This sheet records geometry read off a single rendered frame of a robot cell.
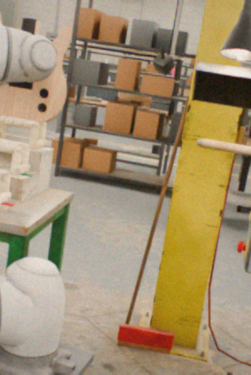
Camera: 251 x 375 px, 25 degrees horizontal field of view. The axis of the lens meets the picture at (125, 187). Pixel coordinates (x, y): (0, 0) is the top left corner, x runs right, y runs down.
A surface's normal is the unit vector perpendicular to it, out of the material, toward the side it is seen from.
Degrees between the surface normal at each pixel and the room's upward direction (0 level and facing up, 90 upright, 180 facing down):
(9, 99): 88
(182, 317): 90
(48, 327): 91
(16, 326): 92
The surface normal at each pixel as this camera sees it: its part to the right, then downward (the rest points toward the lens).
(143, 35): -0.20, 0.18
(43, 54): 0.58, 0.12
